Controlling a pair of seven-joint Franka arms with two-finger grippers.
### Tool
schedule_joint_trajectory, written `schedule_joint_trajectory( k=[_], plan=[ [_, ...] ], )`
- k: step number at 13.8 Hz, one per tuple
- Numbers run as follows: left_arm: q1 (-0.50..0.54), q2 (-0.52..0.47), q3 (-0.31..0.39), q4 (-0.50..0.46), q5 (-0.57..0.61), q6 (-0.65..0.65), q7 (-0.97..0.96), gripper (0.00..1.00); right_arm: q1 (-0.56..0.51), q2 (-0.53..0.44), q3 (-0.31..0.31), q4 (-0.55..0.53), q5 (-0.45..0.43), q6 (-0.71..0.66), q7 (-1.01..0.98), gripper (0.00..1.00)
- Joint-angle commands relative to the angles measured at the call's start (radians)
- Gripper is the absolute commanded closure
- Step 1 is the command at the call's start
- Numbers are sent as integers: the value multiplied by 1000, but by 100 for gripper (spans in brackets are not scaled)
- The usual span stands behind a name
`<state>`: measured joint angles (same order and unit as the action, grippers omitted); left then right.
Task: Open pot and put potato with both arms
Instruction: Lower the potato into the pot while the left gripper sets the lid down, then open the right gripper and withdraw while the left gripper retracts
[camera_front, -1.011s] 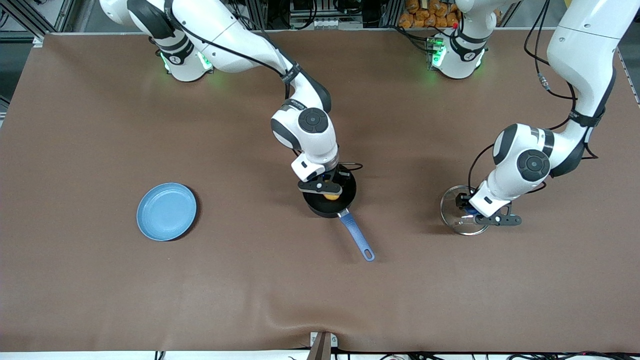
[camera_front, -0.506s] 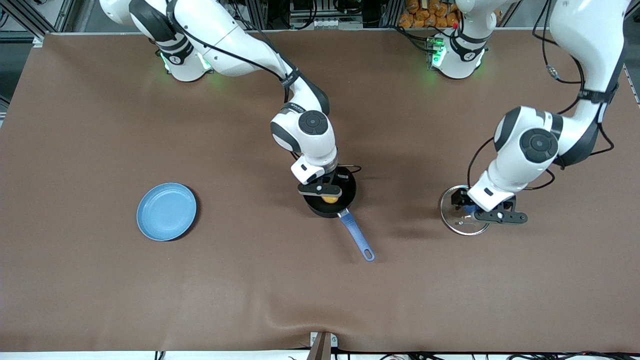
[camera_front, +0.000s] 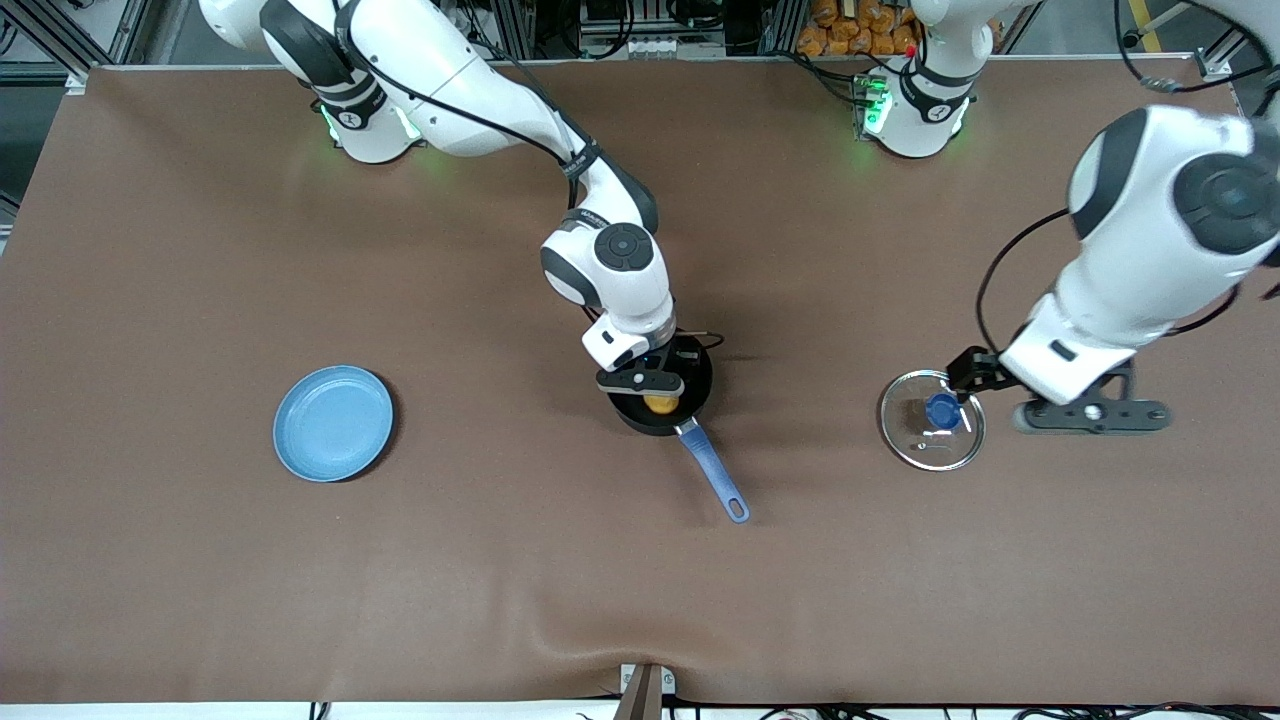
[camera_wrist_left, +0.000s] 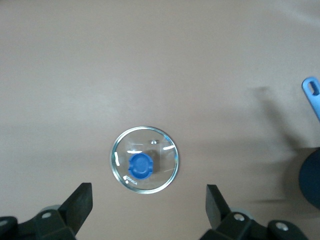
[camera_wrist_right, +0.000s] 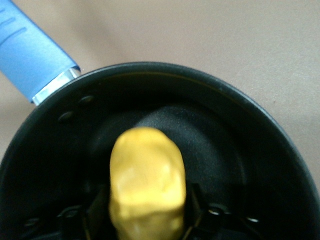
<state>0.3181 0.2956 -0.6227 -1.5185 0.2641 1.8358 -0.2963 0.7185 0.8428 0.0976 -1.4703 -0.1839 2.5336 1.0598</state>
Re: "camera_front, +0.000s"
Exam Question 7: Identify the glass lid with blue knob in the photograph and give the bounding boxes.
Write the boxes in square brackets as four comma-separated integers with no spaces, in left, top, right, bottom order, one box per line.
[878,369,988,473]

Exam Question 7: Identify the blue round plate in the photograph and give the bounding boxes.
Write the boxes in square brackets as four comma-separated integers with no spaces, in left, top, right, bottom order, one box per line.
[273,365,395,484]

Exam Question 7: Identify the metal table clamp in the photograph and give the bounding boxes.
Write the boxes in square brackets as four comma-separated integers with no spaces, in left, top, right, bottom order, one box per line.
[616,662,677,720]

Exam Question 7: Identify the bag of orange fruits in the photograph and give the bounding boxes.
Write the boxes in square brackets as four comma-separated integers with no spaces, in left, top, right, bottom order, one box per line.
[797,0,923,59]

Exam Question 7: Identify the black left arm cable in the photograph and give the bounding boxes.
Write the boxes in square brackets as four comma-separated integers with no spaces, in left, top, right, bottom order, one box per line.
[976,207,1073,353]

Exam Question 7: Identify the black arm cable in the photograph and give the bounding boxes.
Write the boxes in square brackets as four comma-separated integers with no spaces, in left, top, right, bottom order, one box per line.
[976,207,1073,353]
[335,0,727,353]

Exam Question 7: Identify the black pot with blue handle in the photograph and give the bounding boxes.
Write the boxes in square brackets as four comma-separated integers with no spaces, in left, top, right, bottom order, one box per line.
[606,335,752,525]

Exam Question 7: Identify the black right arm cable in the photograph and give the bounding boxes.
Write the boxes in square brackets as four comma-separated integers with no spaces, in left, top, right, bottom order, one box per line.
[335,0,727,353]

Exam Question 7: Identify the aluminium frame profile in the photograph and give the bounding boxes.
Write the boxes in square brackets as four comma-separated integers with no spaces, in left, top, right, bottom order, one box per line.
[60,0,151,93]
[1195,20,1280,83]

